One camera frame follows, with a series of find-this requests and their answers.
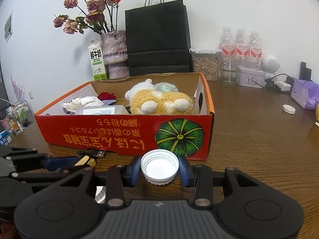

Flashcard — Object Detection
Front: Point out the water bottle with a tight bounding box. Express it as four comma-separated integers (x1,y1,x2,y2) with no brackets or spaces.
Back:
235,28,249,66
219,26,235,64
249,30,263,69

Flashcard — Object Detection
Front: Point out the green white milk carton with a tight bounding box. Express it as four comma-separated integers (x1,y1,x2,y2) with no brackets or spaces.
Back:
88,40,108,80

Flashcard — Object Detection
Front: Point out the right water bottle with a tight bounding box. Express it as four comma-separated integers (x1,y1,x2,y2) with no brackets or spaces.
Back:
249,30,263,69

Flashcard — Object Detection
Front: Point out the middle water bottle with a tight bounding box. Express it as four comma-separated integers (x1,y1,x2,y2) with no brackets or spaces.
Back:
235,28,249,66

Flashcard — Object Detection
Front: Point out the white tissue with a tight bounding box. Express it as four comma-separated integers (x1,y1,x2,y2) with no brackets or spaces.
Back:
61,96,104,113

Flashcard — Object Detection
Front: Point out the purple knitted cloth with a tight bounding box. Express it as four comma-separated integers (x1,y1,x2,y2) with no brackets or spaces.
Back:
102,99,117,106

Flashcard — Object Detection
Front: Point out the white round speaker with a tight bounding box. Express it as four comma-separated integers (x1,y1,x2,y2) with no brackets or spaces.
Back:
261,54,280,79

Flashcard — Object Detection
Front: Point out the red artificial rose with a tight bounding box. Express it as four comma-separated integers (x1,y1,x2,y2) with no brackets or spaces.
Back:
98,92,116,101

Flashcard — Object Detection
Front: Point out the black paper shopping bag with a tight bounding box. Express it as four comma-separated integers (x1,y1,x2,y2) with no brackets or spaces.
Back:
125,0,193,76

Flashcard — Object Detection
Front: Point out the orange pumpkin cardboard box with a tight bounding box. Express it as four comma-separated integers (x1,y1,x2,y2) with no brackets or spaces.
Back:
35,72,215,160

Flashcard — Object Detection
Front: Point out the white charger plug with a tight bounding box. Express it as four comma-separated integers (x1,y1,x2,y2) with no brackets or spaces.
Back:
275,80,291,92

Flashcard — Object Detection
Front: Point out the iridescent plastic wrap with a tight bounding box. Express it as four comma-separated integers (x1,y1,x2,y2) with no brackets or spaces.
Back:
154,82,178,92

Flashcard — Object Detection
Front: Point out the dried pink rose bouquet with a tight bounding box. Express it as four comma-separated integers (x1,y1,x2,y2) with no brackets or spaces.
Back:
53,0,121,35

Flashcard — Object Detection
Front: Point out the wire storage rack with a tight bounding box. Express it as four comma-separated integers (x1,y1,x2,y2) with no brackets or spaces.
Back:
6,100,35,135

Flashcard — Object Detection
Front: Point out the purple textured vase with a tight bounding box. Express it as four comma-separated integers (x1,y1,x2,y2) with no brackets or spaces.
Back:
101,30,129,79

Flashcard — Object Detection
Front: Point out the small white round lid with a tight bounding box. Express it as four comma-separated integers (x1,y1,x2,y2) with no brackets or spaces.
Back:
282,104,296,114

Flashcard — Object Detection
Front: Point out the empty drinking glass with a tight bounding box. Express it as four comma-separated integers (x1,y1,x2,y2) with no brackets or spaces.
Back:
220,55,241,86

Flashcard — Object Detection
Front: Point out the white screw cap lid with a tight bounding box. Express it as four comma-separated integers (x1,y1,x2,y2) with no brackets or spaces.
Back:
140,149,179,186

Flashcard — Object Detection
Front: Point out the black cable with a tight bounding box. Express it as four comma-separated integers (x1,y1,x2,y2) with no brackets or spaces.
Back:
77,149,107,159

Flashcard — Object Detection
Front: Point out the black power strip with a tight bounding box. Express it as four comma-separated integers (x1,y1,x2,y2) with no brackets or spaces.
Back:
264,73,295,94

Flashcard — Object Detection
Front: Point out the white plastic bottle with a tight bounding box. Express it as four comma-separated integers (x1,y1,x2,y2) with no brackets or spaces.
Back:
75,105,129,116

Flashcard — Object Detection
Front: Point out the white yellow plush toy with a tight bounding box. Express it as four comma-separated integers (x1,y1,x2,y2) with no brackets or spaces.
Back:
125,79,195,115

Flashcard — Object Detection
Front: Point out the clear container of pellets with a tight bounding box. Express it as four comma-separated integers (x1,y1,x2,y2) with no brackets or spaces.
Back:
189,49,221,81

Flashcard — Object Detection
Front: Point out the left water bottle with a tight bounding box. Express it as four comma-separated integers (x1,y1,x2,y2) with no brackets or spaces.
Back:
219,26,235,64

